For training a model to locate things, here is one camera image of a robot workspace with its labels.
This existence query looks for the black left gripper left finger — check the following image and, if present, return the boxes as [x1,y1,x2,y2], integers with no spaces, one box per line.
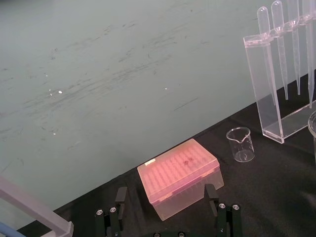
[94,186,128,237]

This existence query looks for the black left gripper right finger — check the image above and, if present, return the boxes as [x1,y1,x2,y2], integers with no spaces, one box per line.
[203,184,241,237]

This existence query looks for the black table cloth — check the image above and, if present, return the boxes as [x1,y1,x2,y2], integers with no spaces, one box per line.
[17,85,316,237]

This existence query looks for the pink translucent pipette tip box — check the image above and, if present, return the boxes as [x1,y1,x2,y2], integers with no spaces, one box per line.
[137,138,225,222]

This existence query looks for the small clear glass beaker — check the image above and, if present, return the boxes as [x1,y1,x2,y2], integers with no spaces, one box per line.
[226,126,256,163]

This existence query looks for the frosted white plastic rack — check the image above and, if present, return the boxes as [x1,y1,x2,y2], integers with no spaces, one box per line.
[0,174,75,237]

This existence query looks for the blue tube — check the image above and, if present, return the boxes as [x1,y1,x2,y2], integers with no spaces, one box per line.
[0,220,20,237]

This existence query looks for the large clear glass beaker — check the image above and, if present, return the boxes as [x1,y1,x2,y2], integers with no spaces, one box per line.
[307,110,316,160]

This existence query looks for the clear acrylic pipette stand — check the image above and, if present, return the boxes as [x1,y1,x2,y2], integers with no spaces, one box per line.
[242,14,316,145]

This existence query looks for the clear plastic transfer pipette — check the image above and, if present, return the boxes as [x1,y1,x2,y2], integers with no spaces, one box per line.
[287,0,301,96]
[271,0,289,101]
[302,0,316,110]
[257,6,278,106]

